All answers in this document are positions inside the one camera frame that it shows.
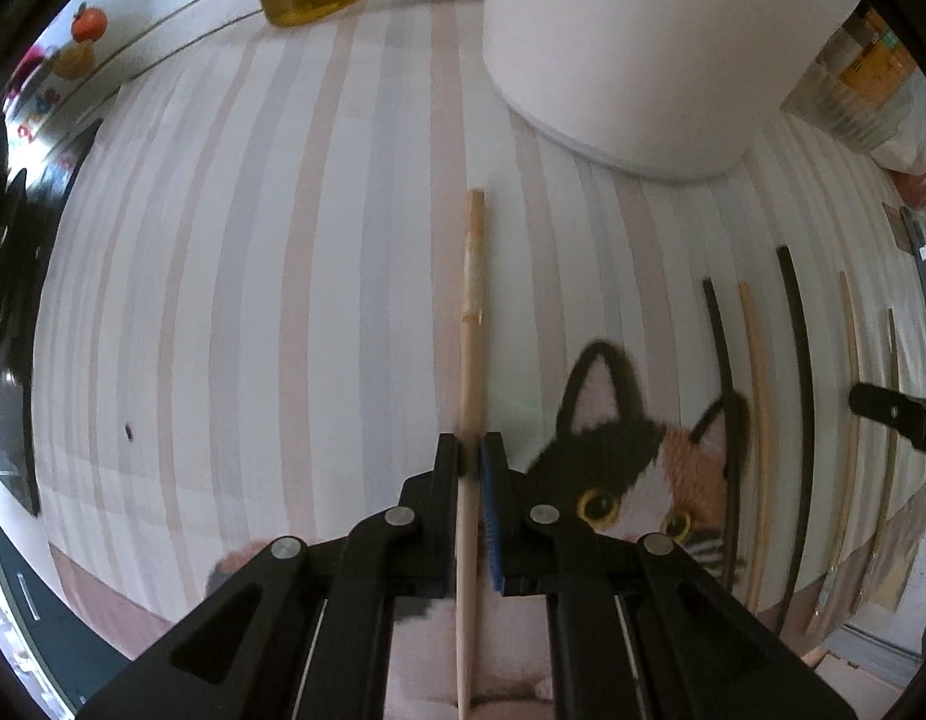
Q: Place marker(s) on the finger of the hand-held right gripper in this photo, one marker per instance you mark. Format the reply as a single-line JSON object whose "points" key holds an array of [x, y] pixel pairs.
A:
{"points": [[898, 412]]}

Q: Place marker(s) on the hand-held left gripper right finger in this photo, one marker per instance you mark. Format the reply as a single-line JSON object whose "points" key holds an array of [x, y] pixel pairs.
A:
{"points": [[494, 510]]}

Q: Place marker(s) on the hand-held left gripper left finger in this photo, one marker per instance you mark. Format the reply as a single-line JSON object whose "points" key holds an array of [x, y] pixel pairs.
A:
{"points": [[433, 525]]}

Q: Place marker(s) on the light bamboo chopstick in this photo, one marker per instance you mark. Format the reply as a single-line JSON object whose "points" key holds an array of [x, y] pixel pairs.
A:
{"points": [[853, 330], [472, 360], [763, 420]]}

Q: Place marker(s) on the cream round utensil holder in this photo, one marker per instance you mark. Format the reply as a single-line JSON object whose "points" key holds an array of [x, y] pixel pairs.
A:
{"points": [[658, 52]]}

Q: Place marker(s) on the dark wooden chopstick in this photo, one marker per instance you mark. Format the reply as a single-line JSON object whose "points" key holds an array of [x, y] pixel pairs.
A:
{"points": [[729, 405], [808, 427]]}

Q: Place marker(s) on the small brown square card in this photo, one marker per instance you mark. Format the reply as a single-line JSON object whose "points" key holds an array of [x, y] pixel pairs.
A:
{"points": [[896, 225]]}

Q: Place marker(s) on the red tomato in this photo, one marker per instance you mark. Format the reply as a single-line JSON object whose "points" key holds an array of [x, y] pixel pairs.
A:
{"points": [[916, 189]]}

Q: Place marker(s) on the striped cat print mat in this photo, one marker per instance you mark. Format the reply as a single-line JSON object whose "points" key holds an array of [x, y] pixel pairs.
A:
{"points": [[283, 315]]}

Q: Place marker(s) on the clear plastic bag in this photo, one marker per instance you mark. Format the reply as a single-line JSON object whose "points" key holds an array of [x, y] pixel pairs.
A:
{"points": [[909, 142]]}

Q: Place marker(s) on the blue kitchen cabinet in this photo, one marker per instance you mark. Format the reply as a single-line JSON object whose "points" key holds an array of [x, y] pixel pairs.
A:
{"points": [[51, 615]]}

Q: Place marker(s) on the black glass gas stove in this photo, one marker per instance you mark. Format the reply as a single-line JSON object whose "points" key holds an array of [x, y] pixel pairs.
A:
{"points": [[17, 465]]}

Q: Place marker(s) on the yellow fruit wall sticker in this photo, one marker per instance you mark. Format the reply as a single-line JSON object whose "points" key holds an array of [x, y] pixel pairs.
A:
{"points": [[73, 60]]}

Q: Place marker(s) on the cluster of colourful wall stickers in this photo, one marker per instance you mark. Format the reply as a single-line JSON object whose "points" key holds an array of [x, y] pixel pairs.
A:
{"points": [[32, 90]]}

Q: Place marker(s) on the red apple wall sticker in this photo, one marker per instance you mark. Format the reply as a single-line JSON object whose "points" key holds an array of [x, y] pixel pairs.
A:
{"points": [[89, 22]]}

